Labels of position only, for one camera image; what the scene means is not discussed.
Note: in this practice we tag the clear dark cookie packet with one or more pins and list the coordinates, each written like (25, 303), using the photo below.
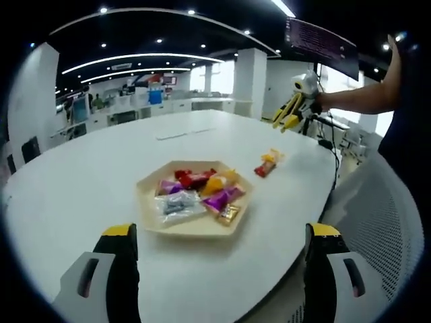
(176, 207)

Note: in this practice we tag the blue box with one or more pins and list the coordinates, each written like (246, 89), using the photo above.
(155, 97)

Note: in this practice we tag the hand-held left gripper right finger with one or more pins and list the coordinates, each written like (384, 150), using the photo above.
(336, 286)

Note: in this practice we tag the orange red snack packet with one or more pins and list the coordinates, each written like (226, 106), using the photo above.
(264, 169)

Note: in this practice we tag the yellow snack packet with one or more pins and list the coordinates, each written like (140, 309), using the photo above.
(272, 155)

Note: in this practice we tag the beige hexagonal container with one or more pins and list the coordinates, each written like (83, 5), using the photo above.
(188, 230)

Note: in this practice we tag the white mesh chair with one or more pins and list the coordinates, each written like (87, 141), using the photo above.
(377, 215)

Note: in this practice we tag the dark monitor screen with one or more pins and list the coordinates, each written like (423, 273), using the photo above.
(320, 47)

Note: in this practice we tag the white cabinet row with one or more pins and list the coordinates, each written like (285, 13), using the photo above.
(175, 106)

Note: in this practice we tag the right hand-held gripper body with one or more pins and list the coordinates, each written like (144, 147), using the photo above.
(304, 84)

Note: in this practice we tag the white square pillar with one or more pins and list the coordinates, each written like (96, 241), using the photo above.
(250, 80)
(33, 97)

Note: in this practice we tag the dark red snack packet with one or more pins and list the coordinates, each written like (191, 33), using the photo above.
(205, 176)

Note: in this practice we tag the person's right hand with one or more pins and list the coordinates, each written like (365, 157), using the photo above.
(316, 102)

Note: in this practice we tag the light blue cabinet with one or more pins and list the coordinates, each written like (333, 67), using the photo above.
(81, 109)

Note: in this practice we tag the gold snack packet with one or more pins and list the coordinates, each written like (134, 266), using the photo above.
(229, 213)

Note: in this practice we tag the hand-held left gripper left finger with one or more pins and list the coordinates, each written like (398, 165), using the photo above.
(101, 286)

